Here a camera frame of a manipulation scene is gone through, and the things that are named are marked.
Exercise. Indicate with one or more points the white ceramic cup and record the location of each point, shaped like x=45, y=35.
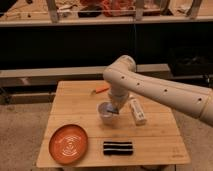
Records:
x=107, y=117

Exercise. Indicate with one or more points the orange patterned plate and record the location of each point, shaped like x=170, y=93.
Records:
x=68, y=144

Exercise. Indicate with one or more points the long wooden bench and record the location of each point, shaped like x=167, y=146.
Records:
x=51, y=76

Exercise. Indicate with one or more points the white sponge with blue side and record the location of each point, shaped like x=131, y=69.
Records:
x=111, y=109

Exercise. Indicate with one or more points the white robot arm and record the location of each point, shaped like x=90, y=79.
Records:
x=194, y=101

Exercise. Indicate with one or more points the wooden table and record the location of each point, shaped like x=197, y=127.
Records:
x=158, y=142

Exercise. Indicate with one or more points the black white striped cloth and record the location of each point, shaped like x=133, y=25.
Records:
x=117, y=148

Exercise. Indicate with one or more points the white plastic bottle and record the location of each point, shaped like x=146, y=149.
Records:
x=137, y=111

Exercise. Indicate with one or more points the orange toy carrot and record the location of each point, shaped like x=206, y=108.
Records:
x=99, y=90

